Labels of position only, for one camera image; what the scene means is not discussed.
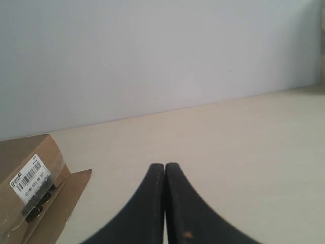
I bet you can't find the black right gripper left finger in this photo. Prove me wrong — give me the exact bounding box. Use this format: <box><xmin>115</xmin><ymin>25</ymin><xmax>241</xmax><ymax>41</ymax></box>
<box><xmin>84</xmin><ymin>163</ymin><xmax>165</xmax><ymax>244</ymax></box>

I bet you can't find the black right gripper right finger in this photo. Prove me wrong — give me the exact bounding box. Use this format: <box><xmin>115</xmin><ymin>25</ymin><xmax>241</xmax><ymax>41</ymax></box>
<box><xmin>165</xmin><ymin>163</ymin><xmax>258</xmax><ymax>244</ymax></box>

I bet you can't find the brown cardboard box with slot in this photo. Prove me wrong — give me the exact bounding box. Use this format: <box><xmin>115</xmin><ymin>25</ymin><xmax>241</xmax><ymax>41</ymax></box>
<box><xmin>1</xmin><ymin>134</ymin><xmax>92</xmax><ymax>243</ymax></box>

